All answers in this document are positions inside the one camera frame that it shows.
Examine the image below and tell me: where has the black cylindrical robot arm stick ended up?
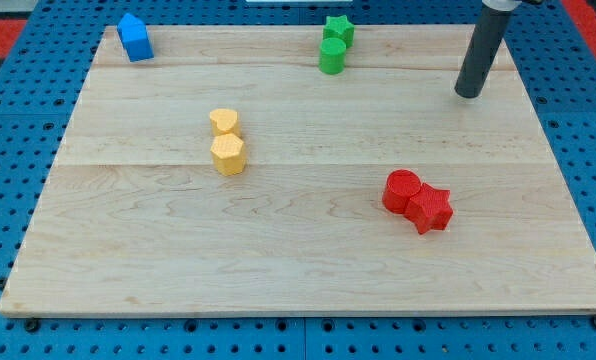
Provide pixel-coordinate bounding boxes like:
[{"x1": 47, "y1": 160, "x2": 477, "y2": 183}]
[{"x1": 454, "y1": 0, "x2": 521, "y2": 99}]

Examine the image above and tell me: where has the yellow hexagon block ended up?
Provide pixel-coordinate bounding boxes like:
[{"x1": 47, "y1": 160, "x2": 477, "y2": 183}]
[{"x1": 210, "y1": 133, "x2": 246, "y2": 176}]

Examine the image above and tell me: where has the yellow heart block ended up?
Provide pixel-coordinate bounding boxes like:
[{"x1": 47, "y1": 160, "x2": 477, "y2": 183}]
[{"x1": 209, "y1": 108, "x2": 241, "y2": 136}]

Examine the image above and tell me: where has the red cylinder block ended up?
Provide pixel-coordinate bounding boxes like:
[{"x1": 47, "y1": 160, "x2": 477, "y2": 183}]
[{"x1": 382, "y1": 169, "x2": 422, "y2": 214}]

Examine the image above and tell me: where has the green cylinder block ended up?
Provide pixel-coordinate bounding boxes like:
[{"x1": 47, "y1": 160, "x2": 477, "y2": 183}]
[{"x1": 318, "y1": 37, "x2": 347, "y2": 75}]

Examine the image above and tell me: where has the red star block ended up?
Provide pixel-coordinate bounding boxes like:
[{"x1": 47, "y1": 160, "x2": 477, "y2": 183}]
[{"x1": 404, "y1": 183, "x2": 453, "y2": 234}]

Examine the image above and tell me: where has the green star block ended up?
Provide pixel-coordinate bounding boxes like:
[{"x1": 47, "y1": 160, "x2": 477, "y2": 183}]
[{"x1": 322, "y1": 15, "x2": 355, "y2": 48}]

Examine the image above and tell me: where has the light wooden board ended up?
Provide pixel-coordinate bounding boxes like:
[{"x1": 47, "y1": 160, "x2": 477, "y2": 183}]
[{"x1": 0, "y1": 25, "x2": 596, "y2": 318}]

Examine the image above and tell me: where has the blue house-shaped block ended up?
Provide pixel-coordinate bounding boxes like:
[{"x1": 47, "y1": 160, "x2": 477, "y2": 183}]
[{"x1": 116, "y1": 13, "x2": 154, "y2": 62}]

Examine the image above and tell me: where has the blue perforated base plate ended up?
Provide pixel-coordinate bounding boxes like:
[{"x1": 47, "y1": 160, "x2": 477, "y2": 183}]
[{"x1": 0, "y1": 1, "x2": 596, "y2": 359}]

